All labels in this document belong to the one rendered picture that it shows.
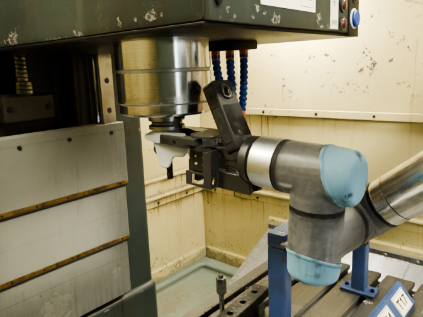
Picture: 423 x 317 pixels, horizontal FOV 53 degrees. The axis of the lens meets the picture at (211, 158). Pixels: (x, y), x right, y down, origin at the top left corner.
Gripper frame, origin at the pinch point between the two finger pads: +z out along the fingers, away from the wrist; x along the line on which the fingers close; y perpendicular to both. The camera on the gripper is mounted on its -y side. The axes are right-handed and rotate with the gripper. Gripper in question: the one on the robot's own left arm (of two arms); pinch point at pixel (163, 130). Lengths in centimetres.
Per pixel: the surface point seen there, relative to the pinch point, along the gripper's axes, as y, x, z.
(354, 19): -19.2, 28.1, -21.7
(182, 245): 77, 85, 77
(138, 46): -14.2, -7.5, -3.0
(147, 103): -5.7, -7.2, -4.2
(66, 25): -17.4, -12.4, 8.1
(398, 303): 49, 55, -29
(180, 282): 91, 77, 71
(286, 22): -17.6, 5.2, -20.7
